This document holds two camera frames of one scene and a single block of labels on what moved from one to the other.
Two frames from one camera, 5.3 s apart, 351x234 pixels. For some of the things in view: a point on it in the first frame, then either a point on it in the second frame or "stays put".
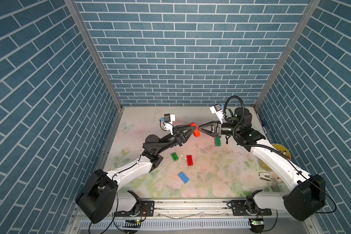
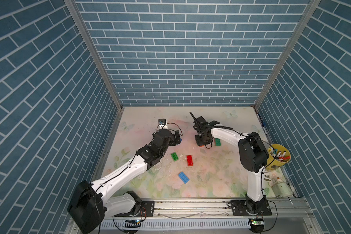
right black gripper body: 225,130 to 200,140
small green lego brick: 174,156 stays put
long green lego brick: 218,141 stays put
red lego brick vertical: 189,160 stays put
